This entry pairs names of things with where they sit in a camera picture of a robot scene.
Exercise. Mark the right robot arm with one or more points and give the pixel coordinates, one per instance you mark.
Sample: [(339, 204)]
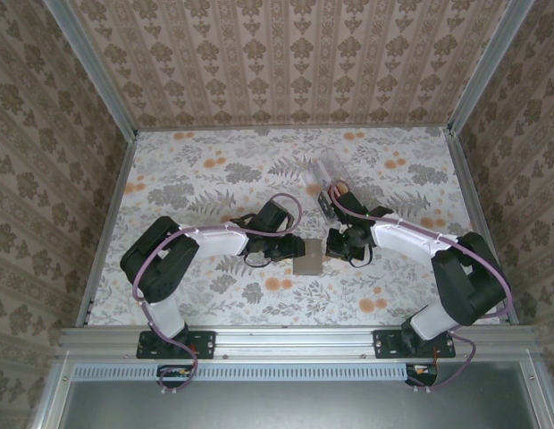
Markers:
[(464, 286)]

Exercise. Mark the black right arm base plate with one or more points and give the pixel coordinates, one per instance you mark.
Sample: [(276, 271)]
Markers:
[(388, 344)]

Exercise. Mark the wide aluminium base rail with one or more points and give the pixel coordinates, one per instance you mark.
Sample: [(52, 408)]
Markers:
[(295, 342)]

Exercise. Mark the aluminium table side rail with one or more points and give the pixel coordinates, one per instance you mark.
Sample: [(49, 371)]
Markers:
[(108, 223), (480, 214)]

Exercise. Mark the yellow card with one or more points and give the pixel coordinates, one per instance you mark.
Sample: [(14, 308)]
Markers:
[(341, 187)]

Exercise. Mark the aluminium frame bar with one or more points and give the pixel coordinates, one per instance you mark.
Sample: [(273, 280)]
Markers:
[(51, 393), (545, 393)]

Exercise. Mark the black card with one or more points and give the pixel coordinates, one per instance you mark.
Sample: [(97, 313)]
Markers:
[(327, 210)]

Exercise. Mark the aluminium corner post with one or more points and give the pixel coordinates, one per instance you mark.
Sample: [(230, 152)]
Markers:
[(91, 67), (491, 62)]

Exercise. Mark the clear acrylic card holder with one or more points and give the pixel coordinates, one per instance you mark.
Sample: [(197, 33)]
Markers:
[(324, 167)]

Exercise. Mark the thin aluminium table rail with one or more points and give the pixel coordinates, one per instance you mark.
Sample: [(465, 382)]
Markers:
[(290, 129)]

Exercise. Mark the grey metal sheet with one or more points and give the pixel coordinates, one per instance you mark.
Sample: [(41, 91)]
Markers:
[(281, 406)]

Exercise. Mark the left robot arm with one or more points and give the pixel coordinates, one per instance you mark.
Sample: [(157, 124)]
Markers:
[(165, 268)]

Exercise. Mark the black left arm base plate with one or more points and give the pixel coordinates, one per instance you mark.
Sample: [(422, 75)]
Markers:
[(201, 344)]

